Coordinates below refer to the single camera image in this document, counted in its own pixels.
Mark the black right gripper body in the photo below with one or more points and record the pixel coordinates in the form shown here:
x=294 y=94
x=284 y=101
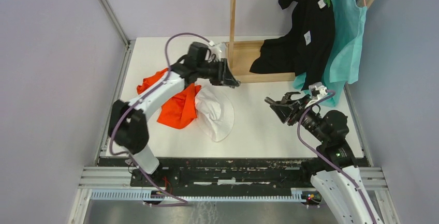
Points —
x=298 y=108

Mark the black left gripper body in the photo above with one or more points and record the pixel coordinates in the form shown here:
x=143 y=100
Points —
x=213 y=72

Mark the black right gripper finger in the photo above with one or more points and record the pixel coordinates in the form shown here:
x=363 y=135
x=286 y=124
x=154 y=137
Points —
x=295 y=98
x=282 y=110

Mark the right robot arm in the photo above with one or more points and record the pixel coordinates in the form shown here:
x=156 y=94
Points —
x=334 y=173

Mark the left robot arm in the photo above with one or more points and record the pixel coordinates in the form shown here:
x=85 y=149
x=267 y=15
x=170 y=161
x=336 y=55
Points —
x=128 y=125

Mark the wooden clothes rack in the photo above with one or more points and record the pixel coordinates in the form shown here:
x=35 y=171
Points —
x=241 y=54

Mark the white bucket hat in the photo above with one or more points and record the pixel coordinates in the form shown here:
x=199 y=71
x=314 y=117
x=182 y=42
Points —
x=215 y=113

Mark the orange cloth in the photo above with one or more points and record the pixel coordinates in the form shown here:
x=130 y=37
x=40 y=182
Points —
x=179 y=111

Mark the black t-shirt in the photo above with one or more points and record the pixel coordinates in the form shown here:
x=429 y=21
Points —
x=305 y=49

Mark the teal garment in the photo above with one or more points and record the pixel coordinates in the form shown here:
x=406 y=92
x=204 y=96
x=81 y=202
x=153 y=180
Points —
x=344 y=61

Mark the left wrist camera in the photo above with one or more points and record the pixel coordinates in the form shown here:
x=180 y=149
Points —
x=220 y=51

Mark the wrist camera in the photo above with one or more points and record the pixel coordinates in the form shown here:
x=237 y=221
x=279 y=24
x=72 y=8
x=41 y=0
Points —
x=318 y=93
x=220 y=51

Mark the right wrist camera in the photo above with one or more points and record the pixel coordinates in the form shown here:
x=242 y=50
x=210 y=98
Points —
x=318 y=93

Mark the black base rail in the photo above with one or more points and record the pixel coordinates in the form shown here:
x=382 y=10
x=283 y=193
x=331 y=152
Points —
x=227 y=177

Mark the aluminium frame rail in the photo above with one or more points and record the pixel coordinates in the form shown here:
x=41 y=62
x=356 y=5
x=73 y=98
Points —
x=107 y=174

